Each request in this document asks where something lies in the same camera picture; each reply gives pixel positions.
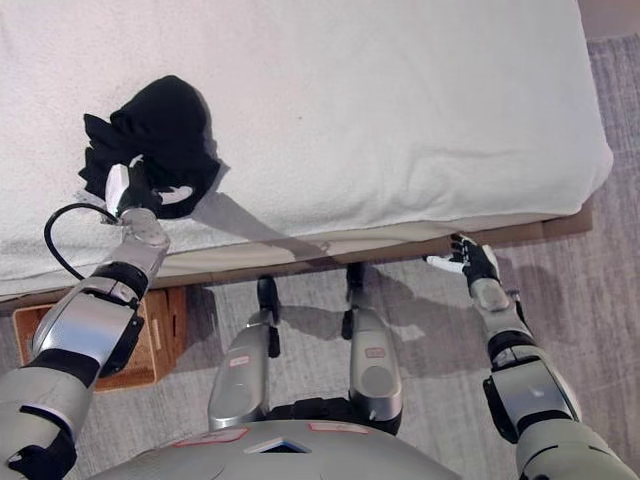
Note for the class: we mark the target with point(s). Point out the grey patterned rug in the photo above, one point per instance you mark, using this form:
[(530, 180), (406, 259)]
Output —
[(575, 300)]

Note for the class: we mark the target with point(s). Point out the silver left robot leg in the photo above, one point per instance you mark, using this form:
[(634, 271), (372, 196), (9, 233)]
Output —
[(240, 375)]

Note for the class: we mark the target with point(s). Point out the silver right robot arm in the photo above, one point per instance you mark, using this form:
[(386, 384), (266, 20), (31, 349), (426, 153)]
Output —
[(530, 395)]

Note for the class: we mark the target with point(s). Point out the silver robot leg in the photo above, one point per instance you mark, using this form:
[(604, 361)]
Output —
[(240, 375), (372, 370)]

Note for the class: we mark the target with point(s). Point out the black clothes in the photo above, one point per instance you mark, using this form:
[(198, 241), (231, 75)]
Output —
[(165, 120)]

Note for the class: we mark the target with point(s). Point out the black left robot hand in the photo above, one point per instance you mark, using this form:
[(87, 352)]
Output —
[(135, 192)]

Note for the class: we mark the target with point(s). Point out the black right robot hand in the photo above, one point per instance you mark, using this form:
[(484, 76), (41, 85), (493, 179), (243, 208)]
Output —
[(480, 262)]

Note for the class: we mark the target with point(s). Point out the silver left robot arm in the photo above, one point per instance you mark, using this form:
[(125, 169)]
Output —
[(80, 330)]

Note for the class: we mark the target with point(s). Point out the brown bed frame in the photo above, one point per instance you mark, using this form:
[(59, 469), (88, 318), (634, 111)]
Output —
[(565, 227)]

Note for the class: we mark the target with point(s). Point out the silver robot torso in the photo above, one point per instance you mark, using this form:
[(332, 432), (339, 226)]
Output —
[(280, 455)]

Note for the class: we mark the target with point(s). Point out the woven wicker basket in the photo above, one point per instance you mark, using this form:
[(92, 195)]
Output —
[(160, 340)]

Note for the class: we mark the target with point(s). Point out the bed with white blanket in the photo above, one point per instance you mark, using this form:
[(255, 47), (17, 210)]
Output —
[(400, 100)]

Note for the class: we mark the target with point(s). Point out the silver right robot leg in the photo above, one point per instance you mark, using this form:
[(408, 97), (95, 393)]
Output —
[(372, 370)]

